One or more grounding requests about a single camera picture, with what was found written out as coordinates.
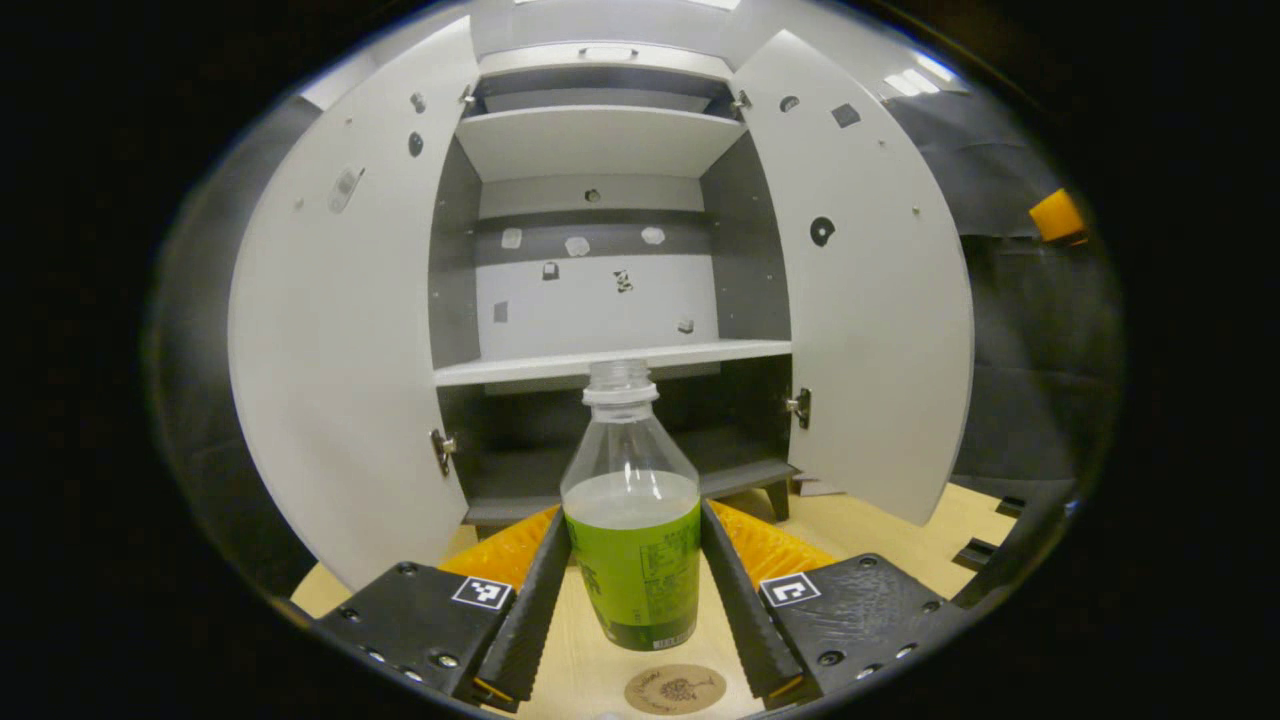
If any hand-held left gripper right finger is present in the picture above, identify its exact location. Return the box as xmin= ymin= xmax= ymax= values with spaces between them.
xmin=700 ymin=498 xmax=971 ymax=711

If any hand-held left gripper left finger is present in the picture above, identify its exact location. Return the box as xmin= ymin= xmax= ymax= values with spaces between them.
xmin=312 ymin=505 xmax=573 ymax=713

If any round brown coaster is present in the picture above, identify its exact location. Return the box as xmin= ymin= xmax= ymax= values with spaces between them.
xmin=624 ymin=663 xmax=729 ymax=716

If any clear bottle with green label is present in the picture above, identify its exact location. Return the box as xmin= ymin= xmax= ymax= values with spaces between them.
xmin=560 ymin=360 xmax=703 ymax=653

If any white cabinet door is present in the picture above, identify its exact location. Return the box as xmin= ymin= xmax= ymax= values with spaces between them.
xmin=228 ymin=15 xmax=481 ymax=591
xmin=732 ymin=28 xmax=976 ymax=528

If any black backdrop cloth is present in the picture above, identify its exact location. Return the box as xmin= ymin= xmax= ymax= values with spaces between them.
xmin=150 ymin=90 xmax=1126 ymax=601

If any small ceiling light panel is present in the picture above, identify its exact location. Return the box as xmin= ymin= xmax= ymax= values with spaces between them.
xmin=885 ymin=50 xmax=961 ymax=98

